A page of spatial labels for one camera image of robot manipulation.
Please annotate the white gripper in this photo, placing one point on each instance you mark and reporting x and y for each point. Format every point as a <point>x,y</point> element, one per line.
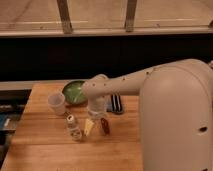
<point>96,110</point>

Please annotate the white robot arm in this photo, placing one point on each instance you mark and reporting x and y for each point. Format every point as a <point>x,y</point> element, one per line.
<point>175,112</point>

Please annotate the small white bottle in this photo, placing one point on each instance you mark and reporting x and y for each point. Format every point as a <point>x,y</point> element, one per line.
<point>73,127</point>

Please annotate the dark red chili pepper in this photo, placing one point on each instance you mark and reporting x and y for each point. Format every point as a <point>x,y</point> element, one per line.
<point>106,125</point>

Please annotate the green bowl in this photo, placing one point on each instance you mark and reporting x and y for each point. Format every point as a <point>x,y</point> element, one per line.
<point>73,93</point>

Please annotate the translucent plastic cup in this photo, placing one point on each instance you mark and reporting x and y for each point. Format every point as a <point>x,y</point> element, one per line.
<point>56,102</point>

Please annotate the metal railing post left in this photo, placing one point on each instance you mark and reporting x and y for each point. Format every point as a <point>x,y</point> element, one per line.
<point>64,16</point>

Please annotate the metal railing post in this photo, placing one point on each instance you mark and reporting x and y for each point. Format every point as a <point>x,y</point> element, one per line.
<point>64,16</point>
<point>130,15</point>

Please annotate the metal railing post right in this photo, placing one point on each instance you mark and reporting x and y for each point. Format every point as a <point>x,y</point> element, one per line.
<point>130,15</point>

